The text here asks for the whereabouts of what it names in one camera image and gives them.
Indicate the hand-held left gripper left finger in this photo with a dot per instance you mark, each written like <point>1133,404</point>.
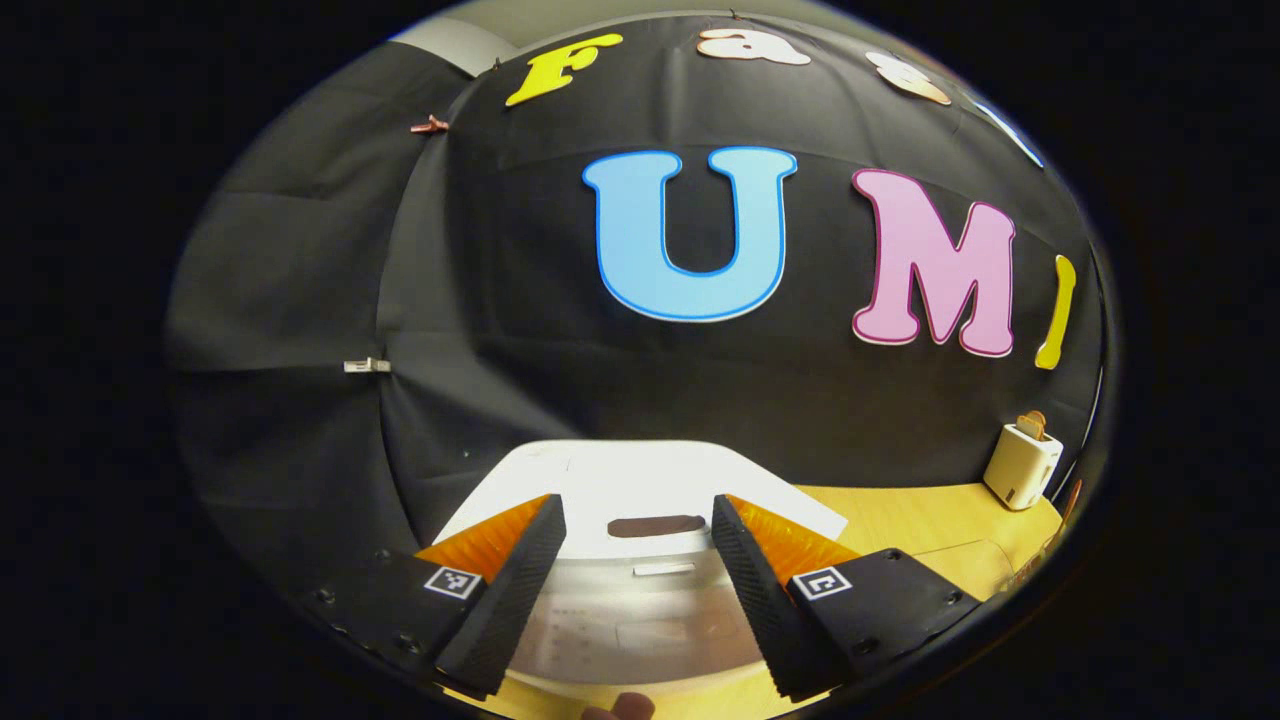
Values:
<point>510,585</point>

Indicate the clear plastic container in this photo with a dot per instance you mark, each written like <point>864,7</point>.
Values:
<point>980,565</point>

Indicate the white rice cooker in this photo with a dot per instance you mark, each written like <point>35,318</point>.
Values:
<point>640,480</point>

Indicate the copper coloured clip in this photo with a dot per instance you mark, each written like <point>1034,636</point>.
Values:
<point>430,125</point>

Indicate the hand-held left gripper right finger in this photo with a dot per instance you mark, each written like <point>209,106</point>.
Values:
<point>765,600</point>

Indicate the silver metal clip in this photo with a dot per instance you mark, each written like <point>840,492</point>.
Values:
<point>366,365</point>

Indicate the black backdrop cloth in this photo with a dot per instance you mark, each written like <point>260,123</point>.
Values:
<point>500,300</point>

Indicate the toasted bread slice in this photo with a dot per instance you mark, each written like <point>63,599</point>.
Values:
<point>1032,425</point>

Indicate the white toaster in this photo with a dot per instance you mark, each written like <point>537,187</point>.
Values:
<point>1020,470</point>

